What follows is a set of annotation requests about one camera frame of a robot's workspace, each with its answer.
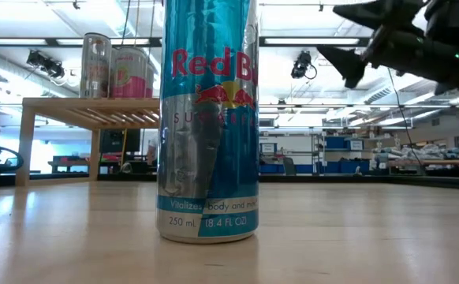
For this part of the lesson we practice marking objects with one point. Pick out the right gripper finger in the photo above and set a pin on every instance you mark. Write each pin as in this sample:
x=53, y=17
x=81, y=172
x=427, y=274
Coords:
x=387, y=13
x=349, y=63

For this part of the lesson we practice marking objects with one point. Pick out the blue silver Red Bull can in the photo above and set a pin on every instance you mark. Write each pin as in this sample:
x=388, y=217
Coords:
x=210, y=158

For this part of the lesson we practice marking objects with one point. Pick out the black-lidded white yellow can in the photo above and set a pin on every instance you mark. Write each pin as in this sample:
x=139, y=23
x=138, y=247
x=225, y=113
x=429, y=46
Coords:
x=95, y=67

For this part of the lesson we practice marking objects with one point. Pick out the wooden slatted shelf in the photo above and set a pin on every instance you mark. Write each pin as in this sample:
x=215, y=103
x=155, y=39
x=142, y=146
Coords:
x=95, y=103

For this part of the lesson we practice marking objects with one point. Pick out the rack with blue bins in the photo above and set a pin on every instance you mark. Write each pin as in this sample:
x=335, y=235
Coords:
x=336, y=143

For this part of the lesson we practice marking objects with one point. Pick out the pile of clear plastic bags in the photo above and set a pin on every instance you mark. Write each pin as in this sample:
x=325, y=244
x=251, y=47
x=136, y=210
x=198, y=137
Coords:
x=426, y=152

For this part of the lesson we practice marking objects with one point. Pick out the long wooden workbench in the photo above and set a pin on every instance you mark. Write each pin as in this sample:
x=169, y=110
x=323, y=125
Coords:
x=442, y=162

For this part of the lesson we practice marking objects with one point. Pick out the black office chair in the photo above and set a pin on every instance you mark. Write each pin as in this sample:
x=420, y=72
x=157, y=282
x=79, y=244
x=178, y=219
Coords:
x=289, y=165

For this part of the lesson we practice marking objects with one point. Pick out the black monitor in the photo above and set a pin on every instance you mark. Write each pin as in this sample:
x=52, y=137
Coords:
x=115, y=142

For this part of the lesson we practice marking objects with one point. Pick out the silver ceiling air duct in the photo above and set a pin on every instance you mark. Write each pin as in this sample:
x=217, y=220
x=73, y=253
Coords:
x=377, y=96

